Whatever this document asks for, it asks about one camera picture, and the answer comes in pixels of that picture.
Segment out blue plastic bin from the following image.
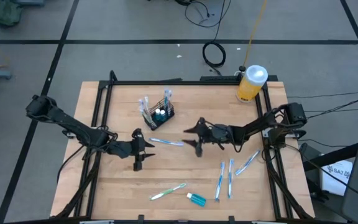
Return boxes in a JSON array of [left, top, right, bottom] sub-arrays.
[[12, 0, 46, 7]]

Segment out yellow wipes canister white lid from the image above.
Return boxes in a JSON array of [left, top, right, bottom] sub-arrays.
[[236, 64, 269, 103]]

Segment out white printed paper sheet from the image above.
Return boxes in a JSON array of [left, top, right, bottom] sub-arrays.
[[320, 160, 354, 197]]

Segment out yellow hanging cable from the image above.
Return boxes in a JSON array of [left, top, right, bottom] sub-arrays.
[[242, 0, 269, 68]]

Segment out black table frame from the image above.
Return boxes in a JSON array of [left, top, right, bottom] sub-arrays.
[[54, 70, 315, 224]]

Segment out green bag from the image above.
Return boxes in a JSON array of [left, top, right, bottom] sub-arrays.
[[0, 0, 24, 27]]

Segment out green toothbrush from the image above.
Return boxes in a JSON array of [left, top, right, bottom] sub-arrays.
[[140, 107, 157, 127], [149, 182, 187, 202]]

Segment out blue toothbrush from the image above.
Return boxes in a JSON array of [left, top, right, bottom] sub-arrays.
[[234, 149, 261, 177], [227, 158, 235, 200], [149, 138, 185, 147], [163, 88, 173, 109], [214, 160, 226, 203]]

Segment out black metal beam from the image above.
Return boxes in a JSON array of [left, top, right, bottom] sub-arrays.
[[303, 136, 358, 172]]

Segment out black wire basket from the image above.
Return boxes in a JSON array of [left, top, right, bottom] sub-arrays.
[[142, 98, 176, 131]]

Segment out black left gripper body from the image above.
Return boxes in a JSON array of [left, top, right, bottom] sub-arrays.
[[107, 128, 144, 172]]

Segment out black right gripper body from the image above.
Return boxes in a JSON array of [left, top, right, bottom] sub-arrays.
[[196, 117, 231, 158]]

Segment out black coiled floor cable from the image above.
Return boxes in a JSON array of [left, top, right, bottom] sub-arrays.
[[201, 0, 232, 76]]

